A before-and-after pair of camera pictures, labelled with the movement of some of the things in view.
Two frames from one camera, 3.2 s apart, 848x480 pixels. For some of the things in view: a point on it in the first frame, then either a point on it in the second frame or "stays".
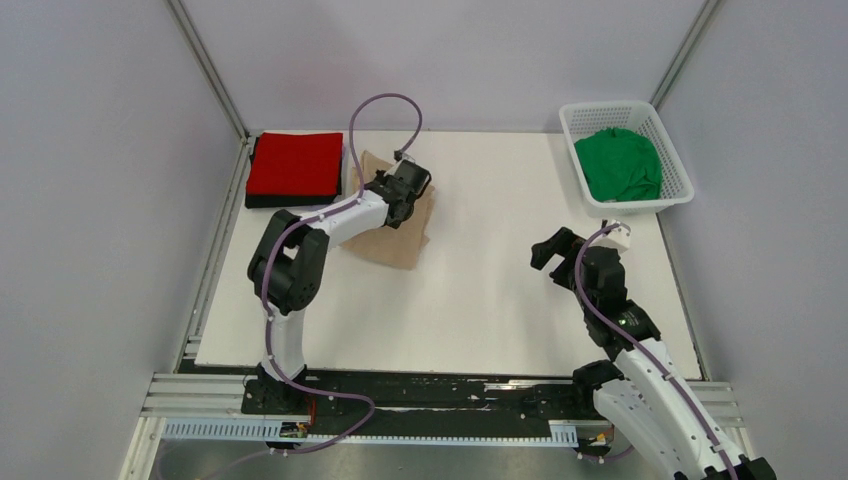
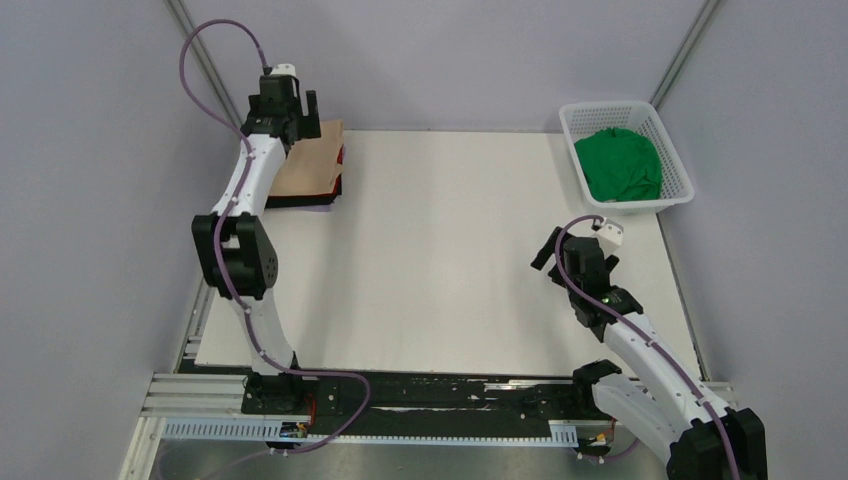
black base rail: (432, 404) stays
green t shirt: (620, 165) stays
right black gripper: (562, 243) stays
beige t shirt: (397, 247) → (310, 167)
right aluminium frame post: (683, 54) stays
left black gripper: (381, 179) → (311, 124)
